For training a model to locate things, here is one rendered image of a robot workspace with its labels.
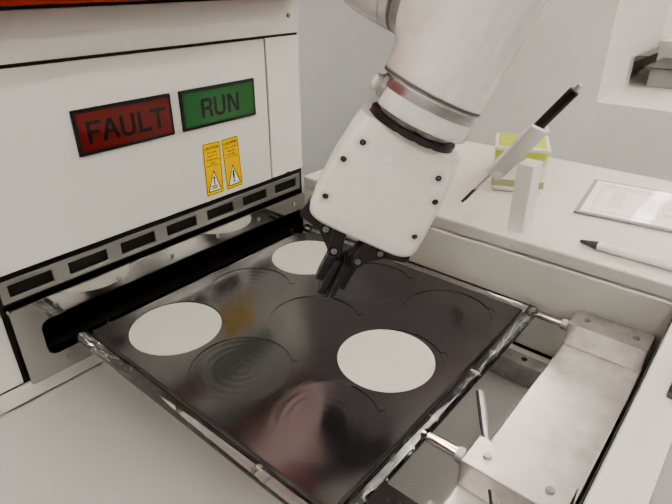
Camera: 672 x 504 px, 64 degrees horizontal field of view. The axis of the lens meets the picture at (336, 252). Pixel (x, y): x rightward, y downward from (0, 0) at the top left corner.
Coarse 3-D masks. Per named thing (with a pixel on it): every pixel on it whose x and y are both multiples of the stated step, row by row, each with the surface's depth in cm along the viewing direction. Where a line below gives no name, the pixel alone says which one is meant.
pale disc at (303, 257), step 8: (280, 248) 76; (288, 248) 76; (296, 248) 76; (304, 248) 76; (312, 248) 76; (320, 248) 76; (272, 256) 74; (280, 256) 74; (288, 256) 74; (296, 256) 74; (304, 256) 74; (312, 256) 74; (320, 256) 74; (280, 264) 72; (288, 264) 72; (296, 264) 72; (304, 264) 72; (312, 264) 72; (296, 272) 70; (304, 272) 70; (312, 272) 70
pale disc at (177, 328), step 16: (176, 304) 63; (192, 304) 63; (144, 320) 61; (160, 320) 61; (176, 320) 61; (192, 320) 61; (208, 320) 61; (144, 336) 58; (160, 336) 58; (176, 336) 58; (192, 336) 58; (208, 336) 58; (144, 352) 56; (160, 352) 56; (176, 352) 56
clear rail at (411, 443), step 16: (528, 320) 61; (512, 336) 58; (496, 352) 55; (480, 368) 53; (464, 384) 51; (448, 400) 49; (432, 416) 47; (416, 432) 45; (400, 448) 44; (416, 448) 45; (384, 464) 42; (400, 464) 43; (368, 480) 41; (384, 480) 42; (352, 496) 40; (368, 496) 40
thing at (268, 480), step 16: (80, 336) 58; (96, 352) 56; (112, 352) 55; (112, 368) 54; (128, 368) 53; (144, 384) 51; (160, 400) 49; (176, 400) 49; (176, 416) 48; (192, 416) 47; (208, 432) 46; (224, 448) 44; (240, 448) 44; (240, 464) 43; (256, 480) 42; (272, 480) 41; (288, 496) 40; (304, 496) 40
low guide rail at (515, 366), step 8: (504, 352) 63; (512, 352) 63; (504, 360) 63; (512, 360) 62; (520, 360) 62; (528, 360) 62; (536, 360) 62; (496, 368) 64; (504, 368) 63; (512, 368) 63; (520, 368) 62; (528, 368) 61; (536, 368) 61; (504, 376) 64; (512, 376) 63; (520, 376) 62; (528, 376) 62; (536, 376) 61; (520, 384) 63; (528, 384) 62
